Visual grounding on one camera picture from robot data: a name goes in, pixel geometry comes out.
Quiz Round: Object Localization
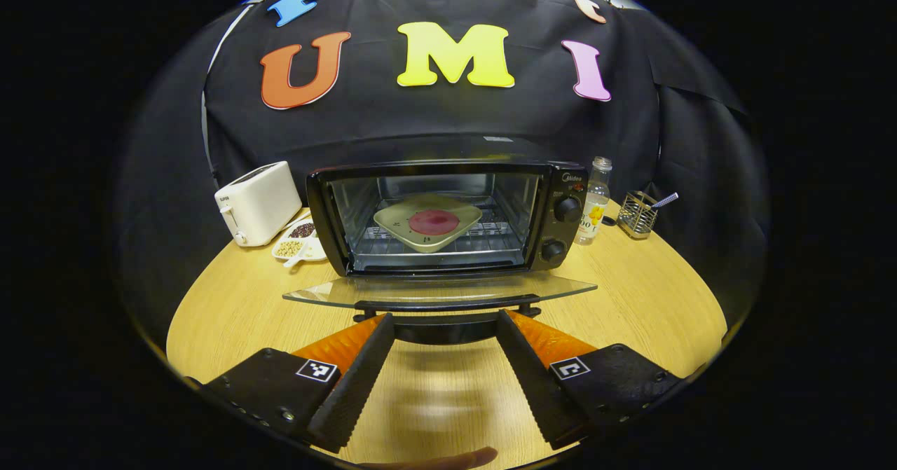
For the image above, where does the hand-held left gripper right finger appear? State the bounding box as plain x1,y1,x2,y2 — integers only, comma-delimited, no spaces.
496,309,691,451

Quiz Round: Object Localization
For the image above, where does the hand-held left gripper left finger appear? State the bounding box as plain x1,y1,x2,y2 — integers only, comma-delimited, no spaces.
188,312,395,455

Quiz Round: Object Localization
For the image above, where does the black electric oven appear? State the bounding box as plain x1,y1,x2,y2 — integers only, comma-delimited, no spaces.
282,158,598,345

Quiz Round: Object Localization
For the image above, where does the white square plate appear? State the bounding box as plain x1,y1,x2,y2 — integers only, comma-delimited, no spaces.
373,193,484,254

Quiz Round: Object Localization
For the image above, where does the pink round food slice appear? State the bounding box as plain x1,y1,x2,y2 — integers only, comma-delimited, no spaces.
409,209,460,237

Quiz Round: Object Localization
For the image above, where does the white divided snack dish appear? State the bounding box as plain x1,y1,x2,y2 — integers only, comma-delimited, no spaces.
271,216,327,268

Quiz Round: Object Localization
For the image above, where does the glass bottle with yellow label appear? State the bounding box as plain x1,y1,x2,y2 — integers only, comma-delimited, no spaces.
575,156,613,247

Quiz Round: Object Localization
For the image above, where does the white toaster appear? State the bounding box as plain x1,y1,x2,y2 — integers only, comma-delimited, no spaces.
214,161,303,248

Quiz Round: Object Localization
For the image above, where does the black backdrop cloth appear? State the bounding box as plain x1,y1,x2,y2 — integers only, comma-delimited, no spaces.
116,0,768,324

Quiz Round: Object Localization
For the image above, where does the metal wire utensil holder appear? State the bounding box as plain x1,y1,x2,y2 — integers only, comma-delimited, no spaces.
617,191,659,240

